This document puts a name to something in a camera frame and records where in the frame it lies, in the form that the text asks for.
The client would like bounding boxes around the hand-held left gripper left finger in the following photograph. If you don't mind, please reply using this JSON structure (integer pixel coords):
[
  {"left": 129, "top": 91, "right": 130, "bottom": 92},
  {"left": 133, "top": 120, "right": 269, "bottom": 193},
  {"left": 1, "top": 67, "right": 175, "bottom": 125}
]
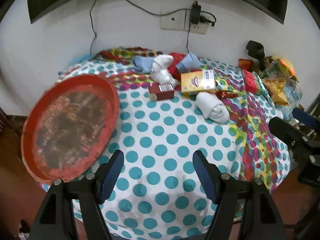
[{"left": 29, "top": 149, "right": 125, "bottom": 240}]

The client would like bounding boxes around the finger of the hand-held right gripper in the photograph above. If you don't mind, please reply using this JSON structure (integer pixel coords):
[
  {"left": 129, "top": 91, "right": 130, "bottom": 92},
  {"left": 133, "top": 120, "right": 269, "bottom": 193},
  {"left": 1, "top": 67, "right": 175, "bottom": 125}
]
[
  {"left": 292, "top": 107, "right": 320, "bottom": 128},
  {"left": 269, "top": 116, "right": 308, "bottom": 151}
]

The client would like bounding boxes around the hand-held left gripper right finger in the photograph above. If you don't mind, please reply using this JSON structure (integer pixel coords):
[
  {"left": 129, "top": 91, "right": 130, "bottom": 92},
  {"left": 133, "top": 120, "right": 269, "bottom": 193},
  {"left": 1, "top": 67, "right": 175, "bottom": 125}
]
[{"left": 192, "top": 149, "right": 288, "bottom": 240}]

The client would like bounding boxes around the round red metal tray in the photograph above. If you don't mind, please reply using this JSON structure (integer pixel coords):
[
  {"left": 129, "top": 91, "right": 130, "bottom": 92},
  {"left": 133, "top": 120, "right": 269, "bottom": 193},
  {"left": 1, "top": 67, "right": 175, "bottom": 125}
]
[{"left": 21, "top": 74, "right": 120, "bottom": 183}]

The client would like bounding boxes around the white sock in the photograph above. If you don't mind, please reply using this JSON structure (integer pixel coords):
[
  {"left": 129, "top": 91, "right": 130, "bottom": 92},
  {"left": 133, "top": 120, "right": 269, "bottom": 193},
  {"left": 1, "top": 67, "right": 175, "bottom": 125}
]
[
  {"left": 195, "top": 92, "right": 230, "bottom": 123},
  {"left": 151, "top": 54, "right": 174, "bottom": 77}
]

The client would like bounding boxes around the red foil snack wrapper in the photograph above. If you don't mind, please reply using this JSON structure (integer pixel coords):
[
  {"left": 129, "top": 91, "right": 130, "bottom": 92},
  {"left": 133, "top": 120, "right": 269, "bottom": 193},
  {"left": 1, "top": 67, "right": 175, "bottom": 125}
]
[{"left": 216, "top": 91, "right": 238, "bottom": 100}]

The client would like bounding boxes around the dark red small box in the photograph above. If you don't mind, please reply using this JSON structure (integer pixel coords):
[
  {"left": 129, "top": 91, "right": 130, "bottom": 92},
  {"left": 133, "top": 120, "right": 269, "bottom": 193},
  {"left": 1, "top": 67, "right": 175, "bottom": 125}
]
[{"left": 148, "top": 83, "right": 175, "bottom": 101}]

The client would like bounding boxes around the yellow cardboard box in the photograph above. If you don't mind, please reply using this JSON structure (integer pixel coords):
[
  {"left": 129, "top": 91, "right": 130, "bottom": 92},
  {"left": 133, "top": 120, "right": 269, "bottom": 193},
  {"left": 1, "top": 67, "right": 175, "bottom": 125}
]
[{"left": 180, "top": 69, "right": 217, "bottom": 95}]

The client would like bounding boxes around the clear plastic bag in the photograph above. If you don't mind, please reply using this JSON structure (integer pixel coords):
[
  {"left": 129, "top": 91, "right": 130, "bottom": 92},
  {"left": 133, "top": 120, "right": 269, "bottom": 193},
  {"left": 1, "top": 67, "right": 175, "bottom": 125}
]
[{"left": 153, "top": 70, "right": 179, "bottom": 85}]

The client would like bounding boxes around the light blue sock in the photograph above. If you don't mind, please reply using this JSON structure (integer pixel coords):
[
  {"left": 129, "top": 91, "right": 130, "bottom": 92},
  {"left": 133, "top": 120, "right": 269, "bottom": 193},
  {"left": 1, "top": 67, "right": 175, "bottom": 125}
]
[
  {"left": 132, "top": 56, "right": 157, "bottom": 74},
  {"left": 176, "top": 52, "right": 202, "bottom": 72}
]

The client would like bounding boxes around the pile of snack packets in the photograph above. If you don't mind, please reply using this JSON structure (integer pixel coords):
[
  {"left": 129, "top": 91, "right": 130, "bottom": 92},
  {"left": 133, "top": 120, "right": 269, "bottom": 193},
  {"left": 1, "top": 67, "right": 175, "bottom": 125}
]
[{"left": 237, "top": 56, "right": 303, "bottom": 120}]

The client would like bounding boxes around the red snack packet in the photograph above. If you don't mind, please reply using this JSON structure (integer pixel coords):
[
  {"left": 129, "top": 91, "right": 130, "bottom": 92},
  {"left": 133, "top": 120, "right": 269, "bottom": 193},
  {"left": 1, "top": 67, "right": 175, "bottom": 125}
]
[{"left": 242, "top": 69, "right": 262, "bottom": 95}]

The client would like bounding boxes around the polka dot tablecloth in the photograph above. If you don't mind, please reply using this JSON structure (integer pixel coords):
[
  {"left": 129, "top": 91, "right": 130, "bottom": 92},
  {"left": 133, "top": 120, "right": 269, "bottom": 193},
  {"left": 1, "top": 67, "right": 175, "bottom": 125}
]
[{"left": 40, "top": 47, "right": 293, "bottom": 239}]

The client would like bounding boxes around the black cable below outlet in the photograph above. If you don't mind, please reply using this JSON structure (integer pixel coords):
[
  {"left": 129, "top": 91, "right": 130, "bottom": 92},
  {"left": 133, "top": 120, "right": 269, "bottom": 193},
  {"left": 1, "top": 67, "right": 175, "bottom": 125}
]
[{"left": 186, "top": 24, "right": 192, "bottom": 54}]

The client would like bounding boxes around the black wall plug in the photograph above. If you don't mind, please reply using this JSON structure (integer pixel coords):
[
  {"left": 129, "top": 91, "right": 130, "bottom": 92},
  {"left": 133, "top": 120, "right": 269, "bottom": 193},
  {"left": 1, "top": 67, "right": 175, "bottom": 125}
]
[{"left": 200, "top": 11, "right": 217, "bottom": 27}]

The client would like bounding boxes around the white wall outlet plate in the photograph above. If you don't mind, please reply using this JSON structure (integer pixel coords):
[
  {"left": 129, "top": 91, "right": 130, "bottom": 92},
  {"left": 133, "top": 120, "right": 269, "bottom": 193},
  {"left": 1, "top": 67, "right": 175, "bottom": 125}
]
[{"left": 160, "top": 9, "right": 208, "bottom": 35}]

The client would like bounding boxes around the thick black television cable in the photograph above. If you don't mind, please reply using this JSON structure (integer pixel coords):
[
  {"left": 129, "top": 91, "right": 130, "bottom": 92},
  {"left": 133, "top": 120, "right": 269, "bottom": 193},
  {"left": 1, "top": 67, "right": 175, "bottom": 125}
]
[{"left": 89, "top": 0, "right": 101, "bottom": 55}]

